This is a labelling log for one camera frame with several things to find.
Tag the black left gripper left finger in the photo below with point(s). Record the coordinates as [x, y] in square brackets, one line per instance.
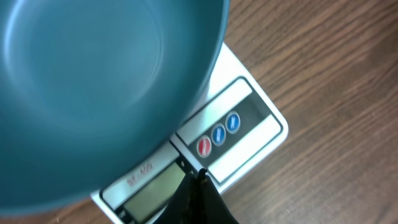
[179, 209]

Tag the white digital kitchen scale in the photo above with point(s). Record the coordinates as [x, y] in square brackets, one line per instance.
[233, 127]

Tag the blue bowl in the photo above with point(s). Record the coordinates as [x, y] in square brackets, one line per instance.
[90, 88]

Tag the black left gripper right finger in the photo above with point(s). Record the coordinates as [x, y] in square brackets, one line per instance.
[211, 207]

